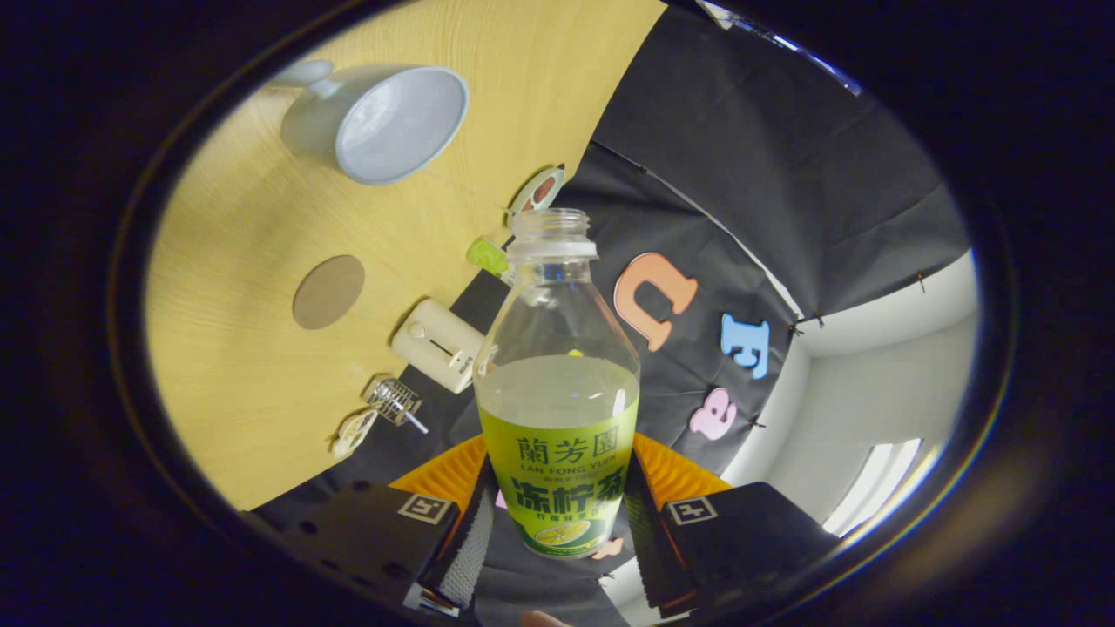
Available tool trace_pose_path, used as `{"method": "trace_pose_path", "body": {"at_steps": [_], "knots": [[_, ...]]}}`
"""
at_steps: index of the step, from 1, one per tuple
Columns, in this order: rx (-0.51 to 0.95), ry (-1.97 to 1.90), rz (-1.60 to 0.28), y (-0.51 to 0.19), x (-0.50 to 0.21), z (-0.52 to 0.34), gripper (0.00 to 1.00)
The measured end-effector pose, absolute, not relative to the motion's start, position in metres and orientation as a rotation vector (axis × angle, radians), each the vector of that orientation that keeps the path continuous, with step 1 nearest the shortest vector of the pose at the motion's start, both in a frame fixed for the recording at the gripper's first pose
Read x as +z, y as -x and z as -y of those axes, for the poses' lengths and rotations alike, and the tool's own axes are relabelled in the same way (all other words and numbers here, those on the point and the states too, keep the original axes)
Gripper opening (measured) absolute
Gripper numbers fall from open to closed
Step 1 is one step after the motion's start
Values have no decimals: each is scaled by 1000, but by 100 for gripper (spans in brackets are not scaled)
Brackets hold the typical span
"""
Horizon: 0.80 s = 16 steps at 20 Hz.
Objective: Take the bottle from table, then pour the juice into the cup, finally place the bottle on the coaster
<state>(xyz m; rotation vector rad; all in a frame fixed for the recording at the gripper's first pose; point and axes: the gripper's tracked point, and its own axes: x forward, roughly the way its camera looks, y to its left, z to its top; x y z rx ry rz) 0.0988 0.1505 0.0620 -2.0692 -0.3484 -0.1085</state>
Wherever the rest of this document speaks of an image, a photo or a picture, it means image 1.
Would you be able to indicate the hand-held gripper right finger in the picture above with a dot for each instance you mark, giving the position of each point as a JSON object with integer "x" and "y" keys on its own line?
{"x": 649, "y": 557}

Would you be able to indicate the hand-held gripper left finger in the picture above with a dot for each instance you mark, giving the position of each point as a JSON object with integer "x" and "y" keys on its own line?
{"x": 470, "y": 549}

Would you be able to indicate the clear juice bottle green label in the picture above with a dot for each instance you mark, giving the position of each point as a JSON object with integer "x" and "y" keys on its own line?
{"x": 562, "y": 470}

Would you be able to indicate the round brown coaster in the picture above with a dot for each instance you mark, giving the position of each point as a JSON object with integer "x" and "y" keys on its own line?
{"x": 329, "y": 292}

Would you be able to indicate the white cup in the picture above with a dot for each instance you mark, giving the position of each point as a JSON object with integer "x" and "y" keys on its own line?
{"x": 401, "y": 126}

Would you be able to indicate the capped white green drink bottle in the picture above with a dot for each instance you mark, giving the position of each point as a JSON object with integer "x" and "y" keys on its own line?
{"x": 486, "y": 255}

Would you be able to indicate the purple striped straw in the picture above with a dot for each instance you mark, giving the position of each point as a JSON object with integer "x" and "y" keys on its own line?
{"x": 416, "y": 422}

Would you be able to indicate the white divided snack dish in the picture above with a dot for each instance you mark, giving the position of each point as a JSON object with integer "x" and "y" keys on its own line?
{"x": 353, "y": 433}

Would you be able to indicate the white toaster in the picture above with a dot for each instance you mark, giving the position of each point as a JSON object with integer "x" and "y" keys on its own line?
{"x": 431, "y": 344}

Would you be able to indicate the ceiling light panel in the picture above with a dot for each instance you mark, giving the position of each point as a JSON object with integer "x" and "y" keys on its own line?
{"x": 871, "y": 488}

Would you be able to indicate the wooden table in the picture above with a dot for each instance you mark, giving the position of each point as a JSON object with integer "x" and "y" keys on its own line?
{"x": 235, "y": 348}

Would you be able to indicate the pale green plate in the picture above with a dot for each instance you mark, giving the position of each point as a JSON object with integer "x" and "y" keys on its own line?
{"x": 527, "y": 202}

